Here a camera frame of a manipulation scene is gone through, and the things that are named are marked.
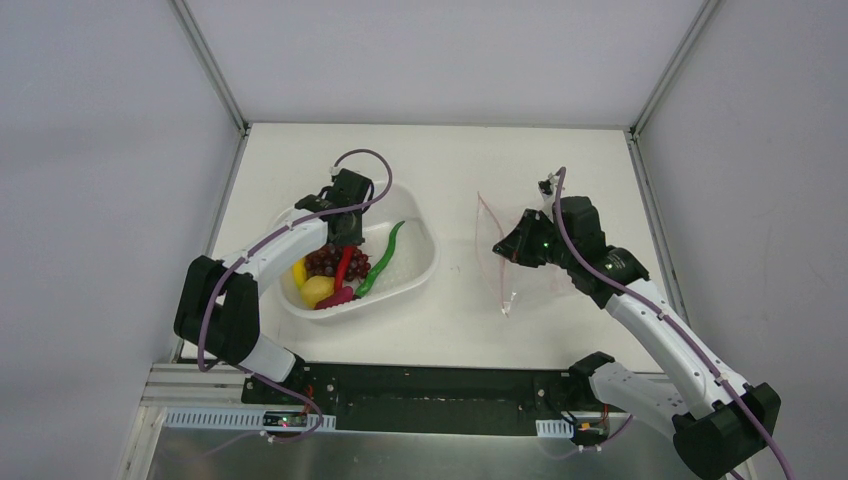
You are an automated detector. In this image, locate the red chili pepper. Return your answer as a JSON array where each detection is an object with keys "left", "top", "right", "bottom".
[{"left": 334, "top": 246, "right": 355, "bottom": 292}]

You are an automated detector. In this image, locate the red grape bunch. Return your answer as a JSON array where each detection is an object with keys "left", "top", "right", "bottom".
[{"left": 305, "top": 244, "right": 372, "bottom": 282}]

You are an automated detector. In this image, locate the clear pink zip bag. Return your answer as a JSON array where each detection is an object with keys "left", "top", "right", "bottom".
[{"left": 474, "top": 193, "right": 578, "bottom": 318}]

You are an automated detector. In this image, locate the white plastic basket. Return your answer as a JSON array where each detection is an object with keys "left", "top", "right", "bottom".
[{"left": 270, "top": 183, "right": 440, "bottom": 322}]

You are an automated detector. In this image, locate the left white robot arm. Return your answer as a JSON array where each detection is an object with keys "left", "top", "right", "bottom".
[{"left": 174, "top": 169, "right": 375, "bottom": 405}]

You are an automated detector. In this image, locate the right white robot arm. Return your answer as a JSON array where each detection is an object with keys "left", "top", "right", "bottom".
[{"left": 492, "top": 196, "right": 782, "bottom": 479}]

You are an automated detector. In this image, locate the yellow banana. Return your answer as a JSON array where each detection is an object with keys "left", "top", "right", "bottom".
[{"left": 291, "top": 257, "right": 309, "bottom": 290}]

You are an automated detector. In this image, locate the green chili pepper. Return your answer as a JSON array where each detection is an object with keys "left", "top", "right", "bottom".
[{"left": 353, "top": 221, "right": 405, "bottom": 299}]

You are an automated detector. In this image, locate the yellow lemon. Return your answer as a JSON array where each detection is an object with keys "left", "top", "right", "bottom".
[{"left": 299, "top": 276, "right": 335, "bottom": 310}]

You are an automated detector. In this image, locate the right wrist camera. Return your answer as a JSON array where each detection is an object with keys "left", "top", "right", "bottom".
[{"left": 537, "top": 173, "right": 561, "bottom": 220}]

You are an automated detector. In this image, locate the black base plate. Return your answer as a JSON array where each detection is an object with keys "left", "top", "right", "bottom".
[{"left": 284, "top": 363, "right": 612, "bottom": 436}]

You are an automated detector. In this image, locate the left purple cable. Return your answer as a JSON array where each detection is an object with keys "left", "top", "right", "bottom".
[{"left": 196, "top": 148, "right": 395, "bottom": 445}]

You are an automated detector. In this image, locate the purple cable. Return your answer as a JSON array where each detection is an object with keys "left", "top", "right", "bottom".
[
  {"left": 553, "top": 166, "right": 793, "bottom": 480},
  {"left": 196, "top": 148, "right": 395, "bottom": 445}
]

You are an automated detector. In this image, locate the left aluminium frame post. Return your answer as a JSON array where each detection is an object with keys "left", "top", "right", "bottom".
[{"left": 168, "top": 0, "right": 249, "bottom": 137}]

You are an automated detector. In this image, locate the aluminium frame post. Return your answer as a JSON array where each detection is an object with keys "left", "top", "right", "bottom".
[
  {"left": 629, "top": 0, "right": 724, "bottom": 141},
  {"left": 168, "top": 0, "right": 249, "bottom": 137}
]

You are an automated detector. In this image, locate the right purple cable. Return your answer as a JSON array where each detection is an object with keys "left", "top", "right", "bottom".
[{"left": 553, "top": 166, "right": 793, "bottom": 480}]

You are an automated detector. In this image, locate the right aluminium frame post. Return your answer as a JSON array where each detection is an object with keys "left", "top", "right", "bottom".
[{"left": 629, "top": 0, "right": 724, "bottom": 141}]

